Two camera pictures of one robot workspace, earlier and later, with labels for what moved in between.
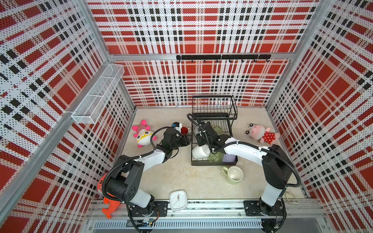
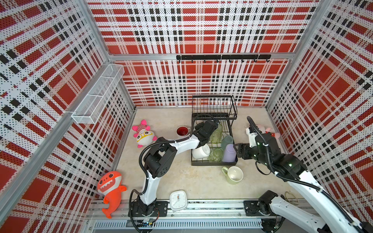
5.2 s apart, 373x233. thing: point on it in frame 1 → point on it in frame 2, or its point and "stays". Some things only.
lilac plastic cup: x=228 y=158 stays
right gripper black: x=198 y=139 → x=244 y=148
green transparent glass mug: x=216 y=158 stays
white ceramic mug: x=200 y=152 stays
